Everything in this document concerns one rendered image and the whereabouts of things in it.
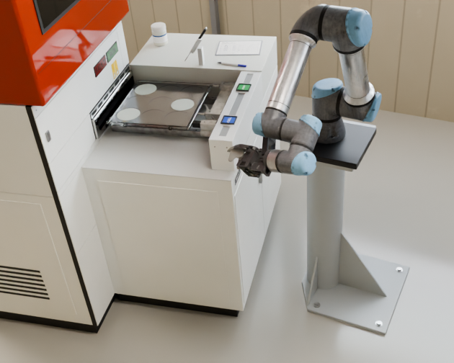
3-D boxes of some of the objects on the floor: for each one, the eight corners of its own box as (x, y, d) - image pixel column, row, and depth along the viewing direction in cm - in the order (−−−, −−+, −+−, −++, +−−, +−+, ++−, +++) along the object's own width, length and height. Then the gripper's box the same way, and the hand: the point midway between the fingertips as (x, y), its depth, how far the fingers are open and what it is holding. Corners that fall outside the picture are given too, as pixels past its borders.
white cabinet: (117, 305, 307) (81, 168, 258) (177, 184, 381) (158, 59, 331) (247, 324, 292) (235, 182, 243) (284, 194, 365) (280, 64, 316)
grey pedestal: (409, 269, 311) (428, 126, 262) (385, 335, 281) (401, 189, 231) (310, 243, 332) (310, 106, 282) (277, 302, 301) (271, 160, 251)
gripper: (257, 165, 202) (212, 160, 218) (275, 182, 209) (230, 176, 224) (269, 142, 205) (223, 139, 220) (286, 160, 211) (241, 155, 227)
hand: (233, 151), depth 222 cm, fingers closed
